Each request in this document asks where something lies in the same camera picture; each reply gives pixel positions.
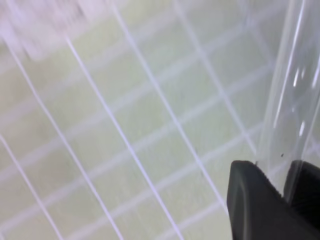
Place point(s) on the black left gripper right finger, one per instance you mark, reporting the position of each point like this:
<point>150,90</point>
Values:
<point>302,190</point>

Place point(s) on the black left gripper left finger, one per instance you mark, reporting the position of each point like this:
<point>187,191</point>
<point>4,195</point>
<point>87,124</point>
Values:
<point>257,211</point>

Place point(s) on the clear glass test tube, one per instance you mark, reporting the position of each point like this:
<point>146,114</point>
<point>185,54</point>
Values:
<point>294,98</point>

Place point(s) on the green grid tablecloth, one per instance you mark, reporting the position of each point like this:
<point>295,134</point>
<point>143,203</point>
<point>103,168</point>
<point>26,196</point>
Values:
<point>128,130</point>

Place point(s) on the white test tube rack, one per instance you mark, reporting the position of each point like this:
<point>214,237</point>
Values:
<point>31,27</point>

